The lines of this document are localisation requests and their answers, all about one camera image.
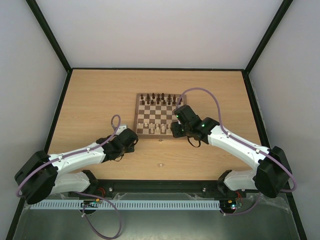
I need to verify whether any wooden chess board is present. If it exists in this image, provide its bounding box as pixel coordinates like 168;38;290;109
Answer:
133;92;187;140

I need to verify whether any black aluminium frame rail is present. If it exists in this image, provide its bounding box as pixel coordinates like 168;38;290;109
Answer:
106;179;258;198

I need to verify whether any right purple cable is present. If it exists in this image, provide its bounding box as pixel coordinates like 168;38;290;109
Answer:
176;86;298;216

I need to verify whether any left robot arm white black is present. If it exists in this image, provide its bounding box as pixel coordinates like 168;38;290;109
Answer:
14;128;139;205

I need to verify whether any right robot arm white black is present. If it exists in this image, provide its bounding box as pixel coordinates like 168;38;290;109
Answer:
171;105;292;198

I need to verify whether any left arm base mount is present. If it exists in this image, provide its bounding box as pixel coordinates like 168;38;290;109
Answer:
83;179;114;198

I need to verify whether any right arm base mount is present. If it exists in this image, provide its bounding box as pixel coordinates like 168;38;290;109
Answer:
201;180;247;199

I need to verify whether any white king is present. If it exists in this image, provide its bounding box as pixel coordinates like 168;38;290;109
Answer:
161;125;166;134

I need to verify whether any light blue cable duct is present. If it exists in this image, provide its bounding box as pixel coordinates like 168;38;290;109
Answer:
30;199;220;211

